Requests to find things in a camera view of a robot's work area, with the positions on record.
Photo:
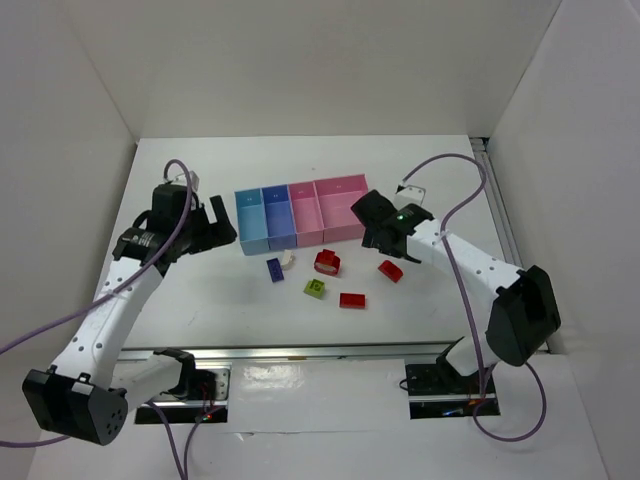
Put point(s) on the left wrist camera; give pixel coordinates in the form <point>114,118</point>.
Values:
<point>184,179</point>

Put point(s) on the large pink bin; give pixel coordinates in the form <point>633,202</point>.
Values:
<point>336,197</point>

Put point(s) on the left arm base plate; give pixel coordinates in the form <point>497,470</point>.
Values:
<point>207,399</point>

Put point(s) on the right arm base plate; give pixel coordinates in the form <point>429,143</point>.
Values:
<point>435,394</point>

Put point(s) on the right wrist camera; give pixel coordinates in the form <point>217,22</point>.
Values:
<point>408,194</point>

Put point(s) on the dark blue bin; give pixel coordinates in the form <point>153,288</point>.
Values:
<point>279,218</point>

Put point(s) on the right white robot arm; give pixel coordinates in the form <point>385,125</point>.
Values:
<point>521,311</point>

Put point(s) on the white lego brick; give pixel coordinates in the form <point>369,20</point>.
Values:
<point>287,260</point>

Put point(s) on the red curved lego brick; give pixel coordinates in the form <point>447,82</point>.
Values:
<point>391,271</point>

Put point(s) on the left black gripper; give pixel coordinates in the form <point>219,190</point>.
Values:
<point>209,229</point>

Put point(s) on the aluminium rail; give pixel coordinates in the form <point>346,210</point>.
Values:
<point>496,202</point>
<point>317,352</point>

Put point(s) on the small pink bin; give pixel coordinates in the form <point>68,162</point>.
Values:
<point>309,225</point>

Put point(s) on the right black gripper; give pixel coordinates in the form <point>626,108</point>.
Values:
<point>378,232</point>

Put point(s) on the light blue bin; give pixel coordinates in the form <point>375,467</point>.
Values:
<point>252,224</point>

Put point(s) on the aluminium rail right side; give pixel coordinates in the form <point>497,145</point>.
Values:
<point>496,202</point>

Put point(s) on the aluminium rail front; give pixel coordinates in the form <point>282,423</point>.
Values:
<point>317,352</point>

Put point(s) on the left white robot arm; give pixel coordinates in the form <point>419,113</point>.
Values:
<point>78,395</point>

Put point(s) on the red rectangular lego brick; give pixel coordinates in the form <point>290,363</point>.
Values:
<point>352,301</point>

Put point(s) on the blue lego brick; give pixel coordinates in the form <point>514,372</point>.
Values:
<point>275,270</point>

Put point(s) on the green lego brick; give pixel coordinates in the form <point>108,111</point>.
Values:
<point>315,288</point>

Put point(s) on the red round lego piece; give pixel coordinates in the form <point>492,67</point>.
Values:
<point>327,262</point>

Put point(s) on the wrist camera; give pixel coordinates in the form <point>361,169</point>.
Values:
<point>184,179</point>
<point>408,194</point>

